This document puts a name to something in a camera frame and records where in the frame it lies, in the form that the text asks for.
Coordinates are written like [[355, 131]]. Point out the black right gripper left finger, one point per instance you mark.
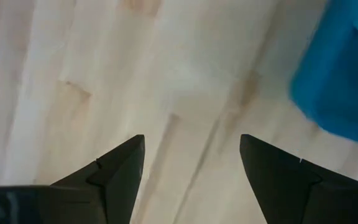
[[120, 183]]

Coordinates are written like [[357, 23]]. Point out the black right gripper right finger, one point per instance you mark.
[[275, 180]]

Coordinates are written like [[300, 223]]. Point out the blue plastic basket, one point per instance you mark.
[[337, 77]]

